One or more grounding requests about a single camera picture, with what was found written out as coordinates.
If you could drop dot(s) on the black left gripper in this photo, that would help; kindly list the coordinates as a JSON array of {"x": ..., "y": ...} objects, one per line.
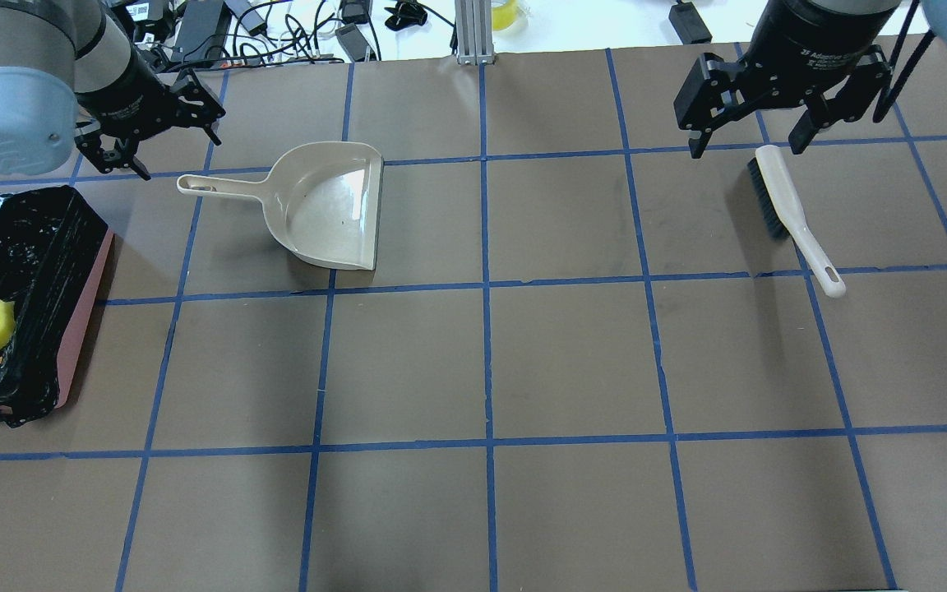
[{"x": 122, "y": 90}]

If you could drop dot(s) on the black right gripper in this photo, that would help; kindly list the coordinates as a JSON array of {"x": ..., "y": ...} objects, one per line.
[{"x": 810, "y": 45}]

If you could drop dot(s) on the white hand brush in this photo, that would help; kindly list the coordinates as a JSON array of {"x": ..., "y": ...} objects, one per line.
[{"x": 784, "y": 216}]

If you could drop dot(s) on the beige plastic dustpan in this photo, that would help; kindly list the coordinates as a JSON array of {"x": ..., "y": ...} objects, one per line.
[{"x": 320, "y": 201}]

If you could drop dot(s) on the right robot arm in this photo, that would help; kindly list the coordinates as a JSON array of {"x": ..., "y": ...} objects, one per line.
[{"x": 935, "y": 13}]

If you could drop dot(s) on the pink bin with black bag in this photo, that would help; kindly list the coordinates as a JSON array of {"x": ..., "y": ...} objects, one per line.
[{"x": 49, "y": 240}]

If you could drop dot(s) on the black power adapter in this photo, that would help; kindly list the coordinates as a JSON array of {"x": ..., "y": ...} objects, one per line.
[{"x": 688, "y": 24}]

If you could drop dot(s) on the yellow tape roll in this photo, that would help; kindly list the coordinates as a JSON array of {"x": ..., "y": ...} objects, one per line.
[{"x": 506, "y": 14}]

